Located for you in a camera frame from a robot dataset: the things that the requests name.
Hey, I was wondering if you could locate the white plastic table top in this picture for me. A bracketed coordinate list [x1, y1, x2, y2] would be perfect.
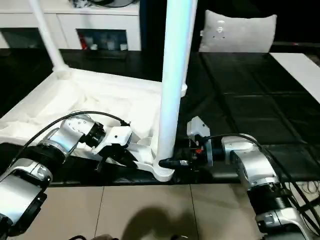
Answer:
[0, 69, 188, 182]

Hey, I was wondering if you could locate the white plastic table leg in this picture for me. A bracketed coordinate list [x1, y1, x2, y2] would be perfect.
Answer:
[28, 0, 70, 73]
[156, 0, 199, 173]

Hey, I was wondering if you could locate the black mat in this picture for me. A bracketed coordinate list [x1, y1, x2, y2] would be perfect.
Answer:
[0, 47, 320, 187]

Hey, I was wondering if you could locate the grey pillow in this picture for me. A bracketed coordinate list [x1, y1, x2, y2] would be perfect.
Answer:
[198, 9, 278, 53]

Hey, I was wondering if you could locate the white flat board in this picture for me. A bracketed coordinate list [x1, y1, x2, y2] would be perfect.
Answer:
[269, 52, 320, 105]

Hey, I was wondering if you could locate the black cabinet blue edge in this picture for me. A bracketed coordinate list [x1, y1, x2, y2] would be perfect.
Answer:
[139, 0, 208, 52]

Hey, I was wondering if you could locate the white cabinet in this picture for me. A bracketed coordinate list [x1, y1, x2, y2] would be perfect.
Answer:
[0, 4, 141, 52]

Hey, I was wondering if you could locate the black bar pink mark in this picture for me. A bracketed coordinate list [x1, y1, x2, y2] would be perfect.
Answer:
[272, 42, 320, 48]

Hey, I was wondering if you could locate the black crumpled bag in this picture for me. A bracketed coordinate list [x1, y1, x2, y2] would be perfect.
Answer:
[68, 0, 88, 10]

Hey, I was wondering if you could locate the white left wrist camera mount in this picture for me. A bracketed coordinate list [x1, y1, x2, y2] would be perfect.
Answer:
[91, 126, 132, 157]

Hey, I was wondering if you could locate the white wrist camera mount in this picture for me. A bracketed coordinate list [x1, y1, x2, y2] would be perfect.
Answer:
[186, 116, 214, 167]
[91, 126, 132, 157]

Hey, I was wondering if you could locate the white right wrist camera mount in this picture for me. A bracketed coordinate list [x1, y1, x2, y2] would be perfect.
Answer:
[186, 116, 214, 167]

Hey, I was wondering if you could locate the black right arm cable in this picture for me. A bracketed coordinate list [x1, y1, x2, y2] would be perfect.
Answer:
[199, 133, 320, 226]

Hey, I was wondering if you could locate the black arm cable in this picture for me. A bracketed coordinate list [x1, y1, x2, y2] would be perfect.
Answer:
[9, 111, 131, 166]
[199, 133, 320, 226]

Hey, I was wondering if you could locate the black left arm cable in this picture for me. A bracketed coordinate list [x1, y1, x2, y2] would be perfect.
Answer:
[9, 111, 131, 166]

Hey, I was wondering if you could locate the thin black floor cable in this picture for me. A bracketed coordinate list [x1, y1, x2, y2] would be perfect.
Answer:
[287, 179, 320, 203]

